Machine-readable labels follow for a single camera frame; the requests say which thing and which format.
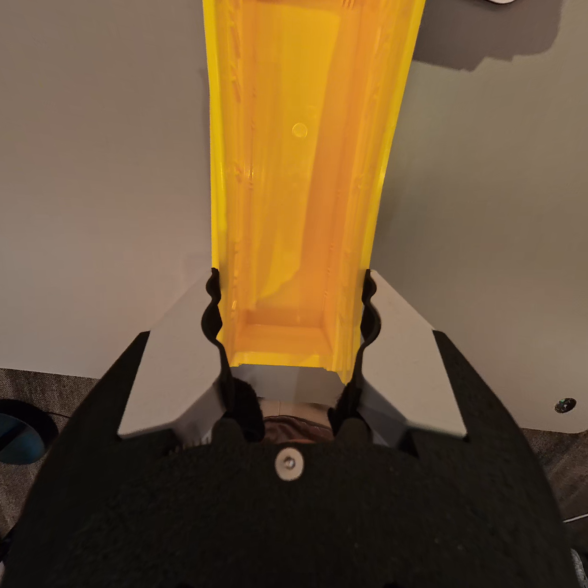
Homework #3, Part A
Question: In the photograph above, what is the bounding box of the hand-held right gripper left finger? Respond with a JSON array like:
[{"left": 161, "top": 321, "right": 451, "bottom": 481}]
[{"left": 117, "top": 269, "right": 266, "bottom": 444}]

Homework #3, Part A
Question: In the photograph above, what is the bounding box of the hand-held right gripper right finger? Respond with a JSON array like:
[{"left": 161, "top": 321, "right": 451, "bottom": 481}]
[{"left": 327, "top": 269, "right": 469, "bottom": 447}]

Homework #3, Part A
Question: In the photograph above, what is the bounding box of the yellow plastic bin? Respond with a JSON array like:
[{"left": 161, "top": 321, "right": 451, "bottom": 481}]
[{"left": 202, "top": 0, "right": 425, "bottom": 386}]

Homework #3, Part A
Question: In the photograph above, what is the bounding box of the grey desk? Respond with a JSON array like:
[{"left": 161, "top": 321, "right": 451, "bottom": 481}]
[{"left": 0, "top": 0, "right": 588, "bottom": 435}]

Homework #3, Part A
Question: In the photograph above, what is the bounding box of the person's brown sweater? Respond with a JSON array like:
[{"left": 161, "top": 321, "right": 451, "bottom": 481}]
[{"left": 262, "top": 403, "right": 334, "bottom": 444}]

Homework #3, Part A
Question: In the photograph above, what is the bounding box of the round blue floor base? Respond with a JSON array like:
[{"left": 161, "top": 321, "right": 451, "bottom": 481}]
[{"left": 0, "top": 399, "right": 59, "bottom": 466}]

